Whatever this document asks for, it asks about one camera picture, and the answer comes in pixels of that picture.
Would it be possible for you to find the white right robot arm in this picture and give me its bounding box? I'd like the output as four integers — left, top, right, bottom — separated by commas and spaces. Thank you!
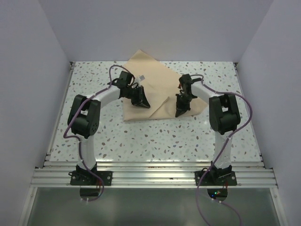
175, 74, 241, 185

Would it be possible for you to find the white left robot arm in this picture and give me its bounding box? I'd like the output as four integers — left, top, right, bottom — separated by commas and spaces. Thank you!
63, 71, 151, 185

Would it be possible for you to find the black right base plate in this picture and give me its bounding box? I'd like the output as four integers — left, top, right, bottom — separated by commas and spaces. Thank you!
194, 168, 238, 186

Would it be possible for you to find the beige cloth drape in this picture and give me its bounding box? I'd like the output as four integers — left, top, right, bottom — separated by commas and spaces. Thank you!
121, 48, 209, 123

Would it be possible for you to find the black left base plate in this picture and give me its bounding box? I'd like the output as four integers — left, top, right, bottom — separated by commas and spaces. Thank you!
68, 170, 113, 186

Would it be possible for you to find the aluminium rail frame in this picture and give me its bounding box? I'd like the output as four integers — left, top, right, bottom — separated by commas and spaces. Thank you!
20, 61, 287, 226

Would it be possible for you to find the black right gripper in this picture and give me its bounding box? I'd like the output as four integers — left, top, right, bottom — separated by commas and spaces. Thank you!
176, 93, 195, 118

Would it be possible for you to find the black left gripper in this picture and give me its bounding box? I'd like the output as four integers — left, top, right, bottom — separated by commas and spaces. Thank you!
125, 85, 150, 108

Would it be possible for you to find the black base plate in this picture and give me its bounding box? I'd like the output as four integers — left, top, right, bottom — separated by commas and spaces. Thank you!
194, 168, 238, 186
68, 170, 113, 186

